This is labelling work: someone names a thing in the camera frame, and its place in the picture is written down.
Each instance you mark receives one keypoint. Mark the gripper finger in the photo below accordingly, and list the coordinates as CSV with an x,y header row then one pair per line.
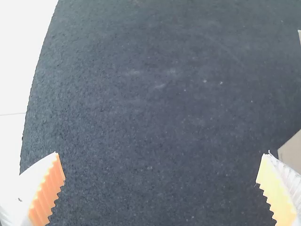
x,y
282,195
26,195

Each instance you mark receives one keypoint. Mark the black mat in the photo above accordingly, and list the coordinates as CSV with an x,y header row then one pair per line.
x,y
152,106

